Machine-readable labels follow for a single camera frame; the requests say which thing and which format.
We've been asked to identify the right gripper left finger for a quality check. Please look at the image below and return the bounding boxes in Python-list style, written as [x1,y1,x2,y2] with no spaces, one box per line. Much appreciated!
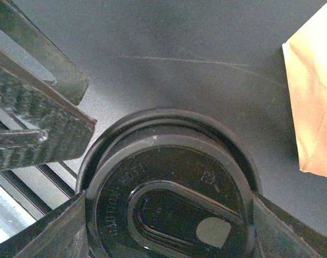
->
[0,192,89,257]

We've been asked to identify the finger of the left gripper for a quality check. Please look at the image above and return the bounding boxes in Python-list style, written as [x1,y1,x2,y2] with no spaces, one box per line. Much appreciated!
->
[0,51,96,171]
[0,1,89,105]

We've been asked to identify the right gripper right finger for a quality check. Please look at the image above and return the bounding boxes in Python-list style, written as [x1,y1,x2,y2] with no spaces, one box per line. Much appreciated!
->
[253,193,327,257]

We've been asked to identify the black plastic cup lid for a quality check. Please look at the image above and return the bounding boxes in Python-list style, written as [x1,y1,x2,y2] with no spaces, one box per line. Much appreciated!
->
[75,108,262,257]

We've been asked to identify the orange paper bag white handles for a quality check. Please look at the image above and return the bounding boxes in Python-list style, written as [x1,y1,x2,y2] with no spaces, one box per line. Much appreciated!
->
[282,3,327,177]

